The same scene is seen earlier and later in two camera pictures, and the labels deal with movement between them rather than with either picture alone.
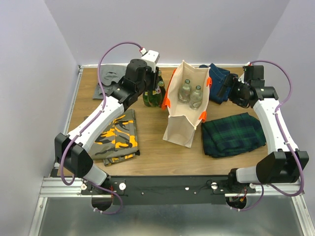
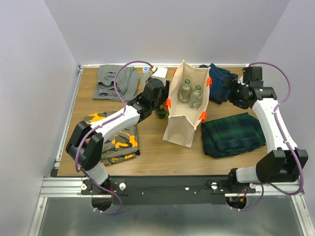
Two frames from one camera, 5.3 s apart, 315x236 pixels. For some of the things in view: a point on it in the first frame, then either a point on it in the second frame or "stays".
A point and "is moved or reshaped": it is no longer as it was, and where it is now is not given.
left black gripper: [154, 78] to [165, 90]
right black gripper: [232, 81] stays
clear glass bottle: [195, 100] stays
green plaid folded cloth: [232, 135] stays
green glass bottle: [154, 99] is moved or reshaped
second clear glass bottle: [184, 94] stays
